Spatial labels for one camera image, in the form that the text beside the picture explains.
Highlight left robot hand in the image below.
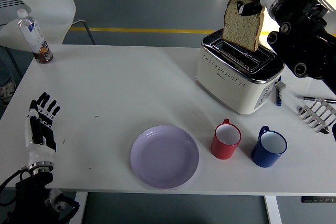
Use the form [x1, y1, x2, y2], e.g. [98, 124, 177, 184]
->
[24, 92, 61, 168]

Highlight bread slice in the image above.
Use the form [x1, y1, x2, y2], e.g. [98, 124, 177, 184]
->
[222, 0, 266, 52]

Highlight purple plate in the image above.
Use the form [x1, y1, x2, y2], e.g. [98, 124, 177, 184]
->
[130, 125, 200, 190]

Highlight white table leg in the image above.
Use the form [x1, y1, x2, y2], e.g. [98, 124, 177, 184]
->
[68, 191, 89, 224]
[264, 195, 283, 224]

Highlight cream and chrome toaster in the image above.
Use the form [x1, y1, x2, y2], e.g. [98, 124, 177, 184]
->
[195, 28, 286, 116]

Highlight blue marker pen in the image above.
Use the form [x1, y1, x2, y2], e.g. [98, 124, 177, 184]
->
[275, 75, 283, 106]

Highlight silver pen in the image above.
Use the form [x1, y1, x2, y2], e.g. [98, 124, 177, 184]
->
[298, 95, 336, 103]

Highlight clear plastic drink bottle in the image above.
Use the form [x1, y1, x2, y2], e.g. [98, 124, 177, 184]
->
[16, 8, 54, 64]

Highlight metal toast rack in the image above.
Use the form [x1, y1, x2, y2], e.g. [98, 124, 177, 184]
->
[298, 97, 336, 134]

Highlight yellow floor tape line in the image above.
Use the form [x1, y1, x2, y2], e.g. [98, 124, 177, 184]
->
[68, 26, 336, 37]

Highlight red mug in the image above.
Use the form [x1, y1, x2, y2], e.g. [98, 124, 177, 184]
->
[210, 118, 242, 161]

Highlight blue mug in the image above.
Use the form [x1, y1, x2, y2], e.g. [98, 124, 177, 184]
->
[250, 125, 288, 168]

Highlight black table control panel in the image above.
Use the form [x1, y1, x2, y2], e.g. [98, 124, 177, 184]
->
[301, 196, 336, 204]

